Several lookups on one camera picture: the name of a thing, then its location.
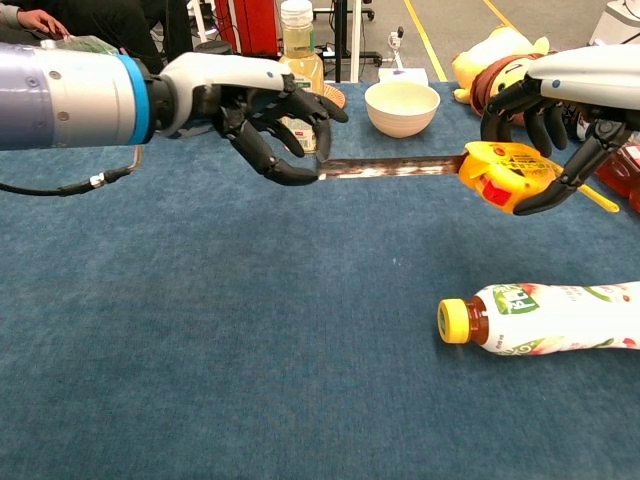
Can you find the seated person in black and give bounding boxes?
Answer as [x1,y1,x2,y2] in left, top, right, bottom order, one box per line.
[0,0,197,76]

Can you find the pale yellow drink bottle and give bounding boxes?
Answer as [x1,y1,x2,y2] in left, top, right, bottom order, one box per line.
[277,0,326,155]

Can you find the blue table mat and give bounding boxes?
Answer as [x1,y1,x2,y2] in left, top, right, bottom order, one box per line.
[0,82,640,480]

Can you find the small white purple box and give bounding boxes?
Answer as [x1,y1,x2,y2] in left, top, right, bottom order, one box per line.
[378,67,429,86]

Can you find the yellow plush doll brown hood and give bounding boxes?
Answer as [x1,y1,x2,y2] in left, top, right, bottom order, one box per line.
[451,26,551,120]

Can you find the clear box green tea bags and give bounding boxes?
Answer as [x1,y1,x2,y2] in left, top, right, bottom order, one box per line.
[39,35,121,56]

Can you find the amber squeeze bottle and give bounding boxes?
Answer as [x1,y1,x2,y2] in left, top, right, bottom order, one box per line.
[594,144,640,215]

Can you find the small white clamp device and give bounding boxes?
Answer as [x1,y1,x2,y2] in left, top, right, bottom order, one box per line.
[388,25,405,69]

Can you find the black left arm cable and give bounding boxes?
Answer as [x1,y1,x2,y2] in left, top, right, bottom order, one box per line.
[0,144,146,197]

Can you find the round woven coaster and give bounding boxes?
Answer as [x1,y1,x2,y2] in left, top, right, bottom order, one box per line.
[319,83,348,110]

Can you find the white frame post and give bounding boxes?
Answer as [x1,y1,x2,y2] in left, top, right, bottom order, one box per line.
[349,0,362,84]

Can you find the red cabinet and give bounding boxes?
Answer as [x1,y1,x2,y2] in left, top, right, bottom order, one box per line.
[214,0,281,57]

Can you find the tea bottle with yellow cap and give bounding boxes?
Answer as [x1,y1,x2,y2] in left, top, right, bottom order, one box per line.
[437,282,640,357]

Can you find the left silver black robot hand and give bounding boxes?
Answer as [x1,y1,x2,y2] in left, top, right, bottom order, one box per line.
[147,51,350,187]

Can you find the glass jar black lid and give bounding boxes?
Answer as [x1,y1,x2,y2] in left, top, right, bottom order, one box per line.
[194,40,234,56]

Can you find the cream bowl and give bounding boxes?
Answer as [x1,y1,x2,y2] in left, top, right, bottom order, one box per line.
[364,81,442,139]

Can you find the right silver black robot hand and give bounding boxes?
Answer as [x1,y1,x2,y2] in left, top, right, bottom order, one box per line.
[479,44,640,217]

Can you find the white machine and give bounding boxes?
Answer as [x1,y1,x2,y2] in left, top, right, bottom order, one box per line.
[587,0,640,49]

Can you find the yellow tape measure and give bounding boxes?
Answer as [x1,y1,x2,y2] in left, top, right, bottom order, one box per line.
[317,141,621,216]

